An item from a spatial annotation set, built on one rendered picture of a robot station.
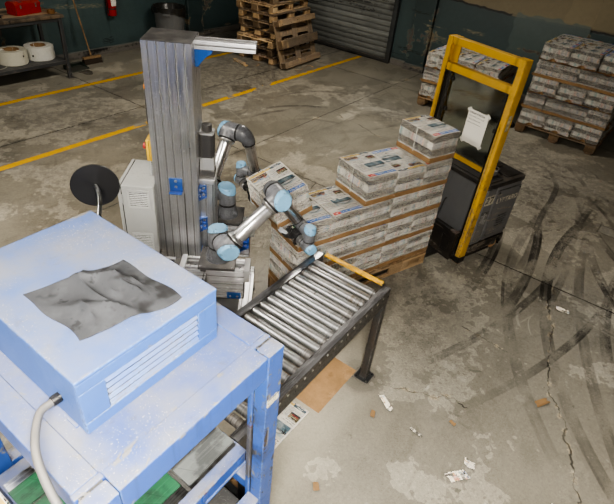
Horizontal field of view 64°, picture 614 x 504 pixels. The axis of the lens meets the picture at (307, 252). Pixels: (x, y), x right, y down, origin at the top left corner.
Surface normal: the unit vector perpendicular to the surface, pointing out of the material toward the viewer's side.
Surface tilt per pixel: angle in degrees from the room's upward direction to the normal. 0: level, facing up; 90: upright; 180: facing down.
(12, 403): 0
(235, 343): 0
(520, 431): 0
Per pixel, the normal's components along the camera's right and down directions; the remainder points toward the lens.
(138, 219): 0.02, 0.60
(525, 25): -0.59, 0.44
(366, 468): 0.09, -0.80
